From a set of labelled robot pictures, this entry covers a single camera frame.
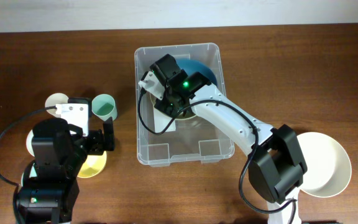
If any dark blue bowl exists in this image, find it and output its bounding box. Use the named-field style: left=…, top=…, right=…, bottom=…
left=176, top=58, right=218, bottom=85

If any cream plastic cup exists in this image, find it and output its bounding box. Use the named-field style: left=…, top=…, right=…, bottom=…
left=45, top=93, right=68, bottom=118

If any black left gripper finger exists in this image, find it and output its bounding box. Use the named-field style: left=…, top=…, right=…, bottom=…
left=68, top=97, right=92, bottom=118
left=103, top=117, right=115, bottom=151

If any clear plastic storage container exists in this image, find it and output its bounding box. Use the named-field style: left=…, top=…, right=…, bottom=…
left=134, top=43, right=235, bottom=167

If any cream large bowl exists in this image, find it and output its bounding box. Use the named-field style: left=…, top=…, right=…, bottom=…
left=297, top=132, right=352, bottom=198

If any yellow small bowl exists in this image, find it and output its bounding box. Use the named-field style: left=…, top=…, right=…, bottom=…
left=77, top=152, right=107, bottom=179

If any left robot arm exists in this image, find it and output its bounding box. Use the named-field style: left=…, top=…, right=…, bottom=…
left=13, top=98, right=115, bottom=223

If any mint small bowl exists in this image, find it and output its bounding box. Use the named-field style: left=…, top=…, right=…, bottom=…
left=21, top=161, right=37, bottom=187

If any white small bowl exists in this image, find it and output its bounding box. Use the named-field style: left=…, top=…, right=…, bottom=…
left=25, top=130, right=34, bottom=156

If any white label in container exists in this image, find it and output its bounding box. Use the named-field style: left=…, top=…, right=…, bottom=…
left=153, top=108, right=176, bottom=133

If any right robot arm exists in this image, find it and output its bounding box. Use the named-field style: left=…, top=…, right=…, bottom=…
left=139, top=54, right=308, bottom=223

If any mint green plastic cup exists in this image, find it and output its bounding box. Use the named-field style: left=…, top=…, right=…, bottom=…
left=91, top=94, right=117, bottom=121

